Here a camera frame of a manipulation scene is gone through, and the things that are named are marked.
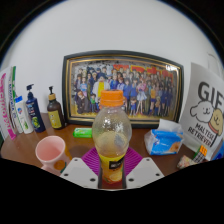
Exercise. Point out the white printed tote bag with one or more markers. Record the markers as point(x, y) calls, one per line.
point(203, 110)

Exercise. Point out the small snack packet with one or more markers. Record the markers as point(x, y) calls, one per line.
point(186, 162)

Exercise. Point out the dark blue pump bottle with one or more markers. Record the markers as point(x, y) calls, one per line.
point(35, 113)

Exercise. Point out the black framed group picture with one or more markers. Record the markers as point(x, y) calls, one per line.
point(150, 90)

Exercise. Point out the small green packet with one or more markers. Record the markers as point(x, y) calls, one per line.
point(82, 133)

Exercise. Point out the orange juice bottle orange cap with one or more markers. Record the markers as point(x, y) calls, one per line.
point(111, 130)

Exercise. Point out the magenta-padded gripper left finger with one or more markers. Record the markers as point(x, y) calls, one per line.
point(80, 171)

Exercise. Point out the white bottle blue cap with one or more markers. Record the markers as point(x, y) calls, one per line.
point(23, 116)

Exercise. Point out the long green white box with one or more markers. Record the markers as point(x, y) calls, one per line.
point(12, 96)

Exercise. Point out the brown yellow pump bottle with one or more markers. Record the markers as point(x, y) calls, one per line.
point(55, 115)

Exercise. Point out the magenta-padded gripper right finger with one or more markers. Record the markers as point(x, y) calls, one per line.
point(145, 171)

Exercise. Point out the long pink box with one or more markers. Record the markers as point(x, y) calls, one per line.
point(5, 110)

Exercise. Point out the pink ceramic mug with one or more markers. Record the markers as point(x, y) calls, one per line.
point(50, 153)

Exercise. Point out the blue tissue pack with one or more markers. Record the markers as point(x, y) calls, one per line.
point(163, 141)

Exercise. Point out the colourful puzzle cube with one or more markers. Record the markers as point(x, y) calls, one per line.
point(201, 154)

